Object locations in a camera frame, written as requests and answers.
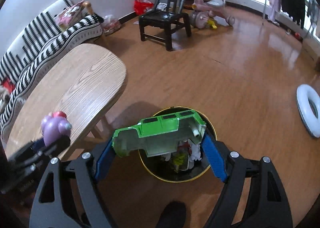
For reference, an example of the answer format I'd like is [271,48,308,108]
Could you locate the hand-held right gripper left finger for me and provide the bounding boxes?
[29,139,117,228]

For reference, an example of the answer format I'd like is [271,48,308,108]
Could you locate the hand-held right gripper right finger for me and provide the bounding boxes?
[201,132,293,228]

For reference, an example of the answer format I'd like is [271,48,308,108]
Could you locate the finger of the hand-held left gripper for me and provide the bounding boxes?
[9,139,47,166]
[30,135,72,171]

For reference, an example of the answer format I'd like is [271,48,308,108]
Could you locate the purple toy figure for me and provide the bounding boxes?
[41,110,73,148]

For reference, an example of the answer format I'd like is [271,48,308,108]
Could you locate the black trash bin gold rim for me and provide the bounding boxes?
[137,106,218,183]

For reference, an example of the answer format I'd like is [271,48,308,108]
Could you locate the red cloth item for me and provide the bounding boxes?
[1,78,16,93]

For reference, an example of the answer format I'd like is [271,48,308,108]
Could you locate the person's dark shoe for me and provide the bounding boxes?
[156,201,187,228]

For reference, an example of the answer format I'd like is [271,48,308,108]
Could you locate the black white striped sofa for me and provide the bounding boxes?
[0,0,104,141]

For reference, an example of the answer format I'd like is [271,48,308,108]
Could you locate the plastic bag with red contents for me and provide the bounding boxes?
[101,15,123,36]

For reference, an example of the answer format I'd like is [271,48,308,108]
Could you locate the black chair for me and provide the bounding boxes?
[139,0,192,52]

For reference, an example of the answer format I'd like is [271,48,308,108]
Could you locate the pink tricycle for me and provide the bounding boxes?
[189,0,236,30]

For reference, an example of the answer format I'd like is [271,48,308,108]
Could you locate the metal clothes rack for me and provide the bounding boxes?
[261,0,320,39]

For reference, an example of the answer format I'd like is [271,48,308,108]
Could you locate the black hanging garment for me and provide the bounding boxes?
[281,0,307,30]

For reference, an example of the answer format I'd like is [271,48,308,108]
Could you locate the white ring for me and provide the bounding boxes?
[296,84,320,138]

